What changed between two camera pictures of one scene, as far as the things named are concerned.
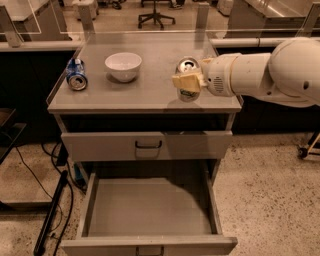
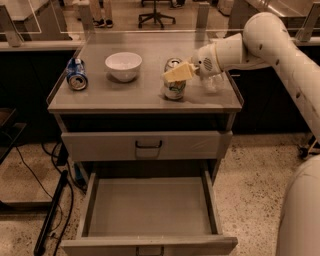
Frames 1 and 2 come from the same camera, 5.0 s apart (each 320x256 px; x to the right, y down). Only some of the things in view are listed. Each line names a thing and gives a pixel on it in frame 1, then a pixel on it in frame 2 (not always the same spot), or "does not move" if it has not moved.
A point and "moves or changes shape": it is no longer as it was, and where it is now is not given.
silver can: x=188 y=66 moves or changes shape
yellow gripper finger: x=191 y=81 to x=182 y=72
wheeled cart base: x=313 y=147 does not move
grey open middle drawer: x=149 y=213 does not move
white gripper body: x=217 y=75 to x=204 y=62
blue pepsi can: x=76 y=74 does not move
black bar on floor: x=41 y=244 does not move
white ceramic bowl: x=123 y=65 does not move
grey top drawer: x=191 y=145 does not move
